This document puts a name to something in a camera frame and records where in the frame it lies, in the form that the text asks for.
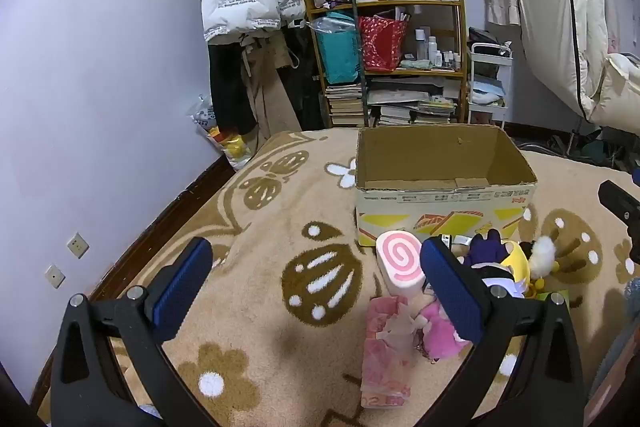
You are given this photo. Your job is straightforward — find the cardboard box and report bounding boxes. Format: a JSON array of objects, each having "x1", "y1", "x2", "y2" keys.
[{"x1": 354, "y1": 124, "x2": 538, "y2": 249}]

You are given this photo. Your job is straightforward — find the pink swirl roll plush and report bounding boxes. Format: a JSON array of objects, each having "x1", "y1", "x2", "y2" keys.
[{"x1": 376, "y1": 229, "x2": 428, "y2": 299}]

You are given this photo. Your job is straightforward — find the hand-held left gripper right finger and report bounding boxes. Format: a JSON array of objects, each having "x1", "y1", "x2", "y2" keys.
[{"x1": 420, "y1": 237, "x2": 586, "y2": 427}]

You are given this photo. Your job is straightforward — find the white wall socket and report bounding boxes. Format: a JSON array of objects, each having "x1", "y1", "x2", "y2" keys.
[
  {"x1": 44, "y1": 264, "x2": 66, "y2": 289},
  {"x1": 67, "y1": 233, "x2": 90, "y2": 259}
]

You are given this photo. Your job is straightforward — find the white trolley cart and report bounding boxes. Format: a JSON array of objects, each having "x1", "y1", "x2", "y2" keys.
[{"x1": 467, "y1": 42, "x2": 515, "y2": 125}]

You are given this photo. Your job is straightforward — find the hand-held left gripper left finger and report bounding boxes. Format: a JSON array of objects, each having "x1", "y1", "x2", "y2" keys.
[{"x1": 50, "y1": 237, "x2": 213, "y2": 427}]

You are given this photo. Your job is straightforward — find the black hanging clothes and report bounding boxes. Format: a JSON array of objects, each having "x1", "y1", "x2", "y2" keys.
[{"x1": 207, "y1": 24, "x2": 326, "y2": 132}]

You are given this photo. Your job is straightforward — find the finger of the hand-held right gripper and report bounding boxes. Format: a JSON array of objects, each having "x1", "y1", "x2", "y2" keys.
[{"x1": 598, "y1": 179, "x2": 640, "y2": 264}]

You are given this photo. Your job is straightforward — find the pink tissue packet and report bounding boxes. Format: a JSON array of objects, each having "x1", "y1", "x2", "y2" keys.
[{"x1": 360, "y1": 296, "x2": 416, "y2": 409}]

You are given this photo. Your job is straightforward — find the white fluffy plush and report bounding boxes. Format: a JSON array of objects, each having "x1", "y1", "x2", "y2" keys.
[{"x1": 530, "y1": 237, "x2": 558, "y2": 278}]

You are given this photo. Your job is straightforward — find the stack of books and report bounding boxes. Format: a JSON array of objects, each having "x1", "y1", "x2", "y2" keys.
[{"x1": 325, "y1": 74, "x2": 461, "y2": 128}]

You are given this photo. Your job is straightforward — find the group of cosmetic bottles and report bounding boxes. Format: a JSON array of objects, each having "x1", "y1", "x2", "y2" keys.
[{"x1": 414, "y1": 27, "x2": 463, "y2": 68}]

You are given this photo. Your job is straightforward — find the purple plush doll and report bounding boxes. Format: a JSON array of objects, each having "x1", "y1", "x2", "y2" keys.
[{"x1": 462, "y1": 229, "x2": 518, "y2": 295}]

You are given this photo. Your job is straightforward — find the yellow plush toy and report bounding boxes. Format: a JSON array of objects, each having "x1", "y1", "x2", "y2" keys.
[{"x1": 502, "y1": 241, "x2": 533, "y2": 298}]

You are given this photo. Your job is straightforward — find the pink plush doll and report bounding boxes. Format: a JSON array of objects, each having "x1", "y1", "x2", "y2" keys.
[{"x1": 412, "y1": 292, "x2": 473, "y2": 363}]

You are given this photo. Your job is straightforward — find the plastic bag with yellow items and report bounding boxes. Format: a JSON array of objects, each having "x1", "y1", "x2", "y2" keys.
[{"x1": 190, "y1": 94, "x2": 253, "y2": 170}]

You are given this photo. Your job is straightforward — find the beige hanging trousers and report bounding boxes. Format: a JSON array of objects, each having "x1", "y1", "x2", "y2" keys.
[{"x1": 240, "y1": 32, "x2": 303, "y2": 138}]

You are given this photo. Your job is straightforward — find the red patterned bag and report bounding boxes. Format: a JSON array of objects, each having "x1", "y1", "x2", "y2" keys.
[{"x1": 357, "y1": 14, "x2": 408, "y2": 72}]

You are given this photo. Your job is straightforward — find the wooden shelf unit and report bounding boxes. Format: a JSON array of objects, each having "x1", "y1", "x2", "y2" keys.
[{"x1": 299, "y1": 0, "x2": 471, "y2": 128}]

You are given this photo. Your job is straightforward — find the teal bag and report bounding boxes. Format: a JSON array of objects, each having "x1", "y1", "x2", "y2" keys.
[{"x1": 314, "y1": 12, "x2": 363, "y2": 85}]

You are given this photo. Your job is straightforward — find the white folded bedding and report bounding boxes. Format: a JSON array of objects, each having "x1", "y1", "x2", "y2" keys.
[{"x1": 506, "y1": 0, "x2": 640, "y2": 125}]

